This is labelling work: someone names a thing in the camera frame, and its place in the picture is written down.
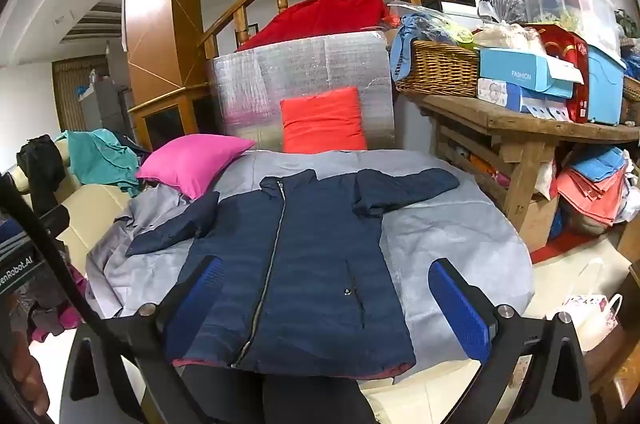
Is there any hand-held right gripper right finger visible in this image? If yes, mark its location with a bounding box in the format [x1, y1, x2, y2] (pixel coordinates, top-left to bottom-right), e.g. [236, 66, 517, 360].
[428, 258, 598, 424]

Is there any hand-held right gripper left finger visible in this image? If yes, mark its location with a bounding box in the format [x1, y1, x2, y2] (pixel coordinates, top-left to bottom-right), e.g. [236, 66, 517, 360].
[59, 256, 224, 424]

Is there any navy blue zip jacket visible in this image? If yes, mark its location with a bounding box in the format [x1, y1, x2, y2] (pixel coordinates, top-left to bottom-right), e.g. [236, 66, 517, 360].
[125, 168, 461, 377]

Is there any pile of mixed clothes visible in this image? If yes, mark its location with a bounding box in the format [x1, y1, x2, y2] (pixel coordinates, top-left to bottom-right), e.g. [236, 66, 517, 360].
[9, 261, 97, 346]

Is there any person's left hand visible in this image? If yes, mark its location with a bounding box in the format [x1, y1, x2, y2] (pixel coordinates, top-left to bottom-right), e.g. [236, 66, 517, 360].
[0, 333, 52, 419]

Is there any grey bed sheet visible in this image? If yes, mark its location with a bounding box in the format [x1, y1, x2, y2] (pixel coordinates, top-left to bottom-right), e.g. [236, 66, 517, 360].
[85, 148, 534, 357]

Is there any beige chair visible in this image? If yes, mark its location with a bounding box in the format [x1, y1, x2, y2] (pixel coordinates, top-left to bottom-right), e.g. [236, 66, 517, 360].
[0, 139, 135, 289]

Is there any black cloth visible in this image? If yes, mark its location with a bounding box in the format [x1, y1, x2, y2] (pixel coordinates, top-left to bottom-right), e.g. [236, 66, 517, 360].
[16, 135, 69, 215]

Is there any cardboard box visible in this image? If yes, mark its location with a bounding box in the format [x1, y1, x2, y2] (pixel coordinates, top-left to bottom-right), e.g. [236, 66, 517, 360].
[519, 193, 562, 255]

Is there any teal cloth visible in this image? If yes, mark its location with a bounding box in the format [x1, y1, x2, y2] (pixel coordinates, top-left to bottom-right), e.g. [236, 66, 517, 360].
[54, 129, 152, 197]

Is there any pink pillow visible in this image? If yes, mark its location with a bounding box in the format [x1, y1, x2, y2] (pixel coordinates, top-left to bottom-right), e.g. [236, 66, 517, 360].
[136, 135, 257, 201]

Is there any white patterned shopping bag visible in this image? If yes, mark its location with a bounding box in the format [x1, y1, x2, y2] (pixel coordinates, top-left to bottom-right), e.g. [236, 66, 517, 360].
[561, 258, 626, 353]

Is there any stack of coral cloths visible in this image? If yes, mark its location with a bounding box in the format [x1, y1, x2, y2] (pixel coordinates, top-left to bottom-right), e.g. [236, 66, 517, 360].
[555, 166, 634, 228]

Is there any grey metal cabinet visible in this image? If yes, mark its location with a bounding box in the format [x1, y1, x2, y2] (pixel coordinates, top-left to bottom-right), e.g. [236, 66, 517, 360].
[79, 70, 134, 135]

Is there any wooden glass-door cabinet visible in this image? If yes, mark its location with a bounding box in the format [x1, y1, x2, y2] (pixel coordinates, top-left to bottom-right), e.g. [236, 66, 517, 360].
[127, 84, 226, 153]

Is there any rough wooden table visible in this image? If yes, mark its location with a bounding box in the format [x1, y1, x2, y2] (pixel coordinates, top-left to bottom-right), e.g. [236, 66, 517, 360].
[400, 91, 640, 232]

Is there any blue folded cloth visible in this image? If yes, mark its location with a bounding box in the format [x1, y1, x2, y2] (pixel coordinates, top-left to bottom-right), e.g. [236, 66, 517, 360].
[569, 148, 629, 181]

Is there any orange-red pillow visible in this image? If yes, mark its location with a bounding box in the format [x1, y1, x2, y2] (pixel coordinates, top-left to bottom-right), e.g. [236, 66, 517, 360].
[280, 86, 368, 155]

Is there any blue and white box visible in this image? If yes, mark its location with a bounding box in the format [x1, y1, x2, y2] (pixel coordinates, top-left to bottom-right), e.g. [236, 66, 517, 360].
[520, 96, 572, 123]

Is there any white patterned box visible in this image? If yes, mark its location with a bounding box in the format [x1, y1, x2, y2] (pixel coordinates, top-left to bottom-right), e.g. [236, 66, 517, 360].
[476, 78, 524, 111]

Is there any wicker basket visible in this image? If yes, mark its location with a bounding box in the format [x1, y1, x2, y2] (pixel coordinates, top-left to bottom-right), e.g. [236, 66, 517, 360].
[395, 40, 481, 98]

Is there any silver foil wrapped bundle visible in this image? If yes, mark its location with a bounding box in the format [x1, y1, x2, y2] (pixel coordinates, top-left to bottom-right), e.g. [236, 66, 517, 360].
[207, 30, 396, 153]

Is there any light blue shoe box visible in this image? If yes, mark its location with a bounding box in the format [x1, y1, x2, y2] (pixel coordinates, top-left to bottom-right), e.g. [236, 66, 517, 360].
[478, 48, 584, 99]

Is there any blue plastic storage bin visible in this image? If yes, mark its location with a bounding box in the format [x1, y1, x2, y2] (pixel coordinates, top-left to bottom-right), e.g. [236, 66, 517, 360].
[584, 44, 629, 125]

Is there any blue cloth in basket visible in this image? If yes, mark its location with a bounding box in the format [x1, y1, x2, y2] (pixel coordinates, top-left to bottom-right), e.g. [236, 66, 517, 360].
[390, 14, 427, 82]

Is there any beige cloth bundle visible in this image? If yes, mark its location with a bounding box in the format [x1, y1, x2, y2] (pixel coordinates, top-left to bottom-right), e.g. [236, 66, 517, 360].
[472, 22, 549, 55]

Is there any red gift box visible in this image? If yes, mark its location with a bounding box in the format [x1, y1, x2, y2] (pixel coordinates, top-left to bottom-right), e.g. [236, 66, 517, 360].
[535, 24, 592, 123]

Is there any wooden pillar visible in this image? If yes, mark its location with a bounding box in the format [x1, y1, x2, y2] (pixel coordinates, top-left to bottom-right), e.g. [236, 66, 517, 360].
[122, 0, 206, 107]

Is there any red cushion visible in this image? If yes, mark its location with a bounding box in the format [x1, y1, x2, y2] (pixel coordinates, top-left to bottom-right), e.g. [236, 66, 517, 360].
[238, 0, 402, 52]

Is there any plastic bag with dark contents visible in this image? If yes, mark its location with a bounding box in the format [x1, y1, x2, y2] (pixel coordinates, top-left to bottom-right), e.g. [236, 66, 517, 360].
[477, 0, 529, 25]

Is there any black cable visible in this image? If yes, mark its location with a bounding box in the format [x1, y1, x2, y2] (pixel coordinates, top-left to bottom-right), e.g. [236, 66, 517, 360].
[0, 174, 156, 410]

